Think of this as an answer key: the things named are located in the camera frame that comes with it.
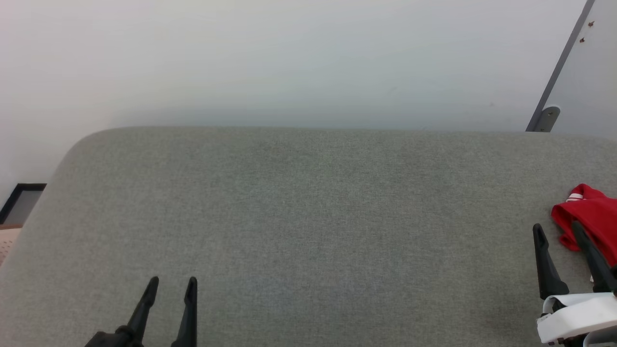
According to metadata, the grey door frame strip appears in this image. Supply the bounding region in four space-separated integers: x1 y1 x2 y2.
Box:
525 0 597 132

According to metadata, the grey metal bracket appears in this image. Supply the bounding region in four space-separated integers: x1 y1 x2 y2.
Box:
534 106 561 133

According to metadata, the red shirt with white trim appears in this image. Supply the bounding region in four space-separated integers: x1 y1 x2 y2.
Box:
551 183 617 268

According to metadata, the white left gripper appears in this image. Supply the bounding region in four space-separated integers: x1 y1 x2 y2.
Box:
84 276 198 347

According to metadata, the beige perforated basket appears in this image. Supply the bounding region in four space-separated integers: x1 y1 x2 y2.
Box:
0 227 23 267

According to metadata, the black framed panel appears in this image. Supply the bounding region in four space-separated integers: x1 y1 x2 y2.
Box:
0 183 47 227

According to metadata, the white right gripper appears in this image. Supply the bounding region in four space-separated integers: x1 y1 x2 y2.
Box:
532 220 617 345

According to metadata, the light grey door panel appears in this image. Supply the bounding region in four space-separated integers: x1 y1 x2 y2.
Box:
540 0 617 138

